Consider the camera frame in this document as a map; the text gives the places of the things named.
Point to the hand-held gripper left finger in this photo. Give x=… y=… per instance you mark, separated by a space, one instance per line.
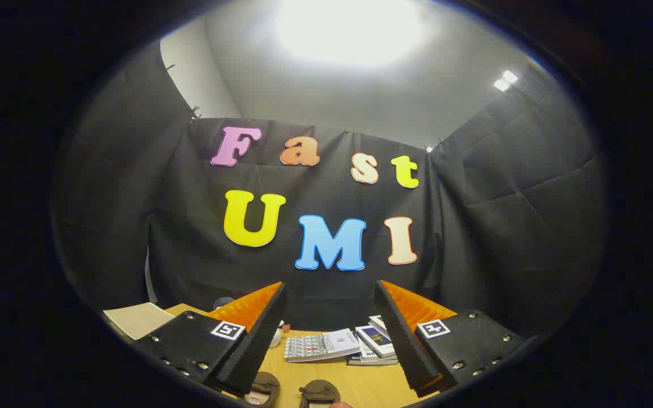
x=258 y=345

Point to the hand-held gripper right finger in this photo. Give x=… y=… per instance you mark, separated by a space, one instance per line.
x=403 y=345

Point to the brown fuzzy shoe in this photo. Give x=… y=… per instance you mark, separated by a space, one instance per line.
x=319 y=390
x=265 y=385

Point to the beige fabric storage box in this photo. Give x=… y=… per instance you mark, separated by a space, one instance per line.
x=136 y=320

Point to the white duck plush toy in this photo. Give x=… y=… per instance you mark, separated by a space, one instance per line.
x=275 y=339

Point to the white book with blue cover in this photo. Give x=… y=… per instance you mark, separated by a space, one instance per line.
x=376 y=339

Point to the thin white book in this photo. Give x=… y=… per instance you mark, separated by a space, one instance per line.
x=367 y=354

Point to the dark hardcover book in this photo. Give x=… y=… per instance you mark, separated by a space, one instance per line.
x=360 y=362

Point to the grey patterned white book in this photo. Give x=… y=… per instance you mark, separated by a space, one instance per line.
x=321 y=344

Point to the black backdrop cloth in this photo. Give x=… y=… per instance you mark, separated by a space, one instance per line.
x=474 y=226

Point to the small ceiling light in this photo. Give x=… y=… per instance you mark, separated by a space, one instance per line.
x=505 y=80

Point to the large ceiling light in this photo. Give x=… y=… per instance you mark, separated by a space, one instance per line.
x=349 y=28

